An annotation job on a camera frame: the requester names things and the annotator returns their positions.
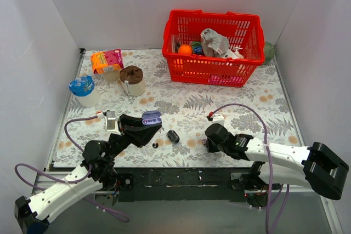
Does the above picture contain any lavender earbud charging case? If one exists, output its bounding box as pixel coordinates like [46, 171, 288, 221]
[141, 110, 162, 125]

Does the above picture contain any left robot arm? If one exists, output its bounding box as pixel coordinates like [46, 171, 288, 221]
[14, 111, 162, 233]

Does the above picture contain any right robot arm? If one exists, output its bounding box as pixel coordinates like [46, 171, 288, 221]
[205, 123, 349, 200]

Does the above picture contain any black earbud charging case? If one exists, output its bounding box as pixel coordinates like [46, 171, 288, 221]
[167, 130, 180, 144]

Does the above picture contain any floral patterned table mat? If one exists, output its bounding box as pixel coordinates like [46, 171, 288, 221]
[53, 49, 302, 168]

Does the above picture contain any brown topped paper roll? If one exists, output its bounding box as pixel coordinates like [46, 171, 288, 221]
[120, 65, 146, 96]

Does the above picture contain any beige cup under package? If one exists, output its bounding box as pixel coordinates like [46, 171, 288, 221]
[102, 70, 120, 82]

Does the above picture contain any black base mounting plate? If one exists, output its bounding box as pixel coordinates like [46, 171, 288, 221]
[116, 165, 268, 202]

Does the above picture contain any blue lidded white cup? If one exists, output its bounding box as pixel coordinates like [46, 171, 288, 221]
[67, 75, 100, 107]

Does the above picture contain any orange pink snack package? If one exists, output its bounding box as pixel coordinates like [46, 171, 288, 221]
[90, 49, 124, 75]

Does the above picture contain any white pump bottle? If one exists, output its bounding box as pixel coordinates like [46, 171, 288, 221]
[219, 47, 244, 59]

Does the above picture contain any orange fruit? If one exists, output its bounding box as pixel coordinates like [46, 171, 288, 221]
[178, 44, 193, 55]

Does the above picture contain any clear plastic packet in basket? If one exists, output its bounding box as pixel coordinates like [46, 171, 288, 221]
[171, 35, 182, 54]

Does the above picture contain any red plastic shopping basket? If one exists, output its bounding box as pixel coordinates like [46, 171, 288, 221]
[162, 10, 265, 87]

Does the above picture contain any blue green item in basket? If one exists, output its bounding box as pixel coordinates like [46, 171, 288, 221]
[191, 41, 203, 55]

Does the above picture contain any crumpled grey paper bag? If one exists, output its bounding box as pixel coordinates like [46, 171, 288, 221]
[200, 28, 229, 57]

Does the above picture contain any green ball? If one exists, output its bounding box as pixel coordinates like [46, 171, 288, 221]
[263, 42, 275, 65]

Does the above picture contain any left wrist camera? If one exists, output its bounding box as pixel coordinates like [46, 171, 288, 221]
[97, 110, 116, 133]

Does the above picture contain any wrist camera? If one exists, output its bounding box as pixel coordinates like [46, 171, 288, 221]
[97, 110, 116, 133]
[207, 112, 225, 126]

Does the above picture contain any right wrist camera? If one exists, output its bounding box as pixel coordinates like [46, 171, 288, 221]
[207, 112, 225, 126]

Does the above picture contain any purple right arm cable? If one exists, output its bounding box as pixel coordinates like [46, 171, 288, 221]
[208, 103, 290, 234]

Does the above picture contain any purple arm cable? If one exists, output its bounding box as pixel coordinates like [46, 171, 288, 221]
[14, 115, 130, 223]
[208, 103, 290, 234]

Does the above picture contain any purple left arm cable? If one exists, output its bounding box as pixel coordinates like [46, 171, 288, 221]
[14, 115, 130, 223]

